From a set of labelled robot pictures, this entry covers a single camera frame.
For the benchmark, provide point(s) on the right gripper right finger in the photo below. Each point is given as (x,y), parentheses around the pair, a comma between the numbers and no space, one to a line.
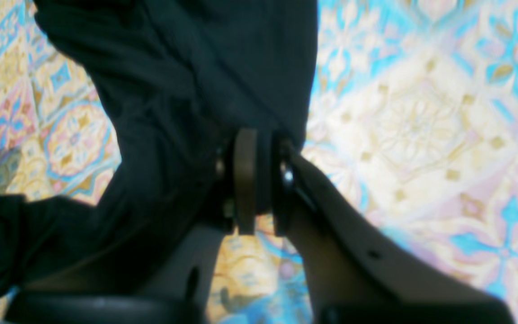
(355,274)

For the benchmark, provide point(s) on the black t-shirt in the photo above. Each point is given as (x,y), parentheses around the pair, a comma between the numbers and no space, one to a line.
(177,78)

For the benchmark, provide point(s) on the patterned tablecloth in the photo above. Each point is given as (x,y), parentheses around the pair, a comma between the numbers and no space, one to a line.
(414,117)

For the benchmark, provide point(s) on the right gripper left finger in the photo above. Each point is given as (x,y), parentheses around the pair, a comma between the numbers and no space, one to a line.
(161,272)

